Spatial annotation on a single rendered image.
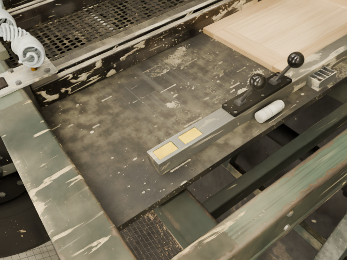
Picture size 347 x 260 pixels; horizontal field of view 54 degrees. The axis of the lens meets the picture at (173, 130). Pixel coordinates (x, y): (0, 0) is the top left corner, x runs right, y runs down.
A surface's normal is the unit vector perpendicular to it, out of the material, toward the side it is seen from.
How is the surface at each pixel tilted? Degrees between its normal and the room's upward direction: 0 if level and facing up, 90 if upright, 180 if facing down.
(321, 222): 0
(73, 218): 60
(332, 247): 0
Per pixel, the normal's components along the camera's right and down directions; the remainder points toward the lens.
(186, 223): -0.11, -0.70
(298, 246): -0.76, 0.05
